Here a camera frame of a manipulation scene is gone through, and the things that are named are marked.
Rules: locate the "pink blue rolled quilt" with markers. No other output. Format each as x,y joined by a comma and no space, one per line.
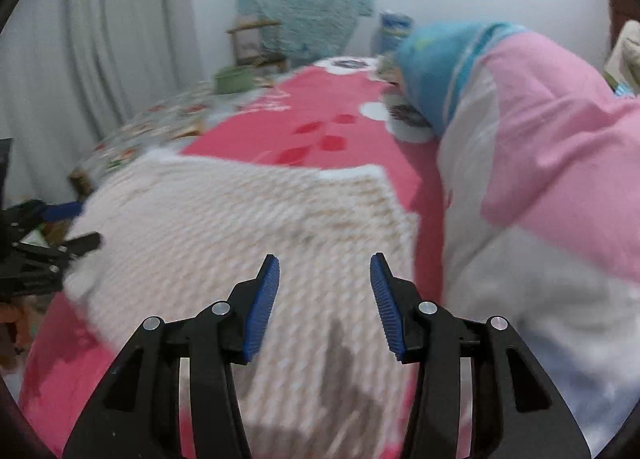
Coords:
540,139

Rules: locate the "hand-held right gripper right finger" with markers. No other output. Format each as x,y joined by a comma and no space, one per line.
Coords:
385,304

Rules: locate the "green basin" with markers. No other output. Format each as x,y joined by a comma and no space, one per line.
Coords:
232,79

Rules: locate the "cream stuffed toy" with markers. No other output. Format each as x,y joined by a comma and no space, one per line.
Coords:
631,49

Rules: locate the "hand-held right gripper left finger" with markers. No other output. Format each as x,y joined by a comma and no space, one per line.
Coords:
262,304

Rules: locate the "white curtain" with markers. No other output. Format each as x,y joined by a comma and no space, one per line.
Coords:
100,39

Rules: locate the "wooden chair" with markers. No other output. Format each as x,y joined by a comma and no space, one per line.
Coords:
250,26

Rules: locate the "blue plastic container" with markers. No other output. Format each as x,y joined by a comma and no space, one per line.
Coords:
392,31

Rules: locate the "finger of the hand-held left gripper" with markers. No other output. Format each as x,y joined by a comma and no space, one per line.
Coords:
82,243
62,210

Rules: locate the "checkered knit coat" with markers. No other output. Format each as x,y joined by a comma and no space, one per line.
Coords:
225,239

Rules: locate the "patterned tablecloth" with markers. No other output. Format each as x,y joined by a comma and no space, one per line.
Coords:
150,124

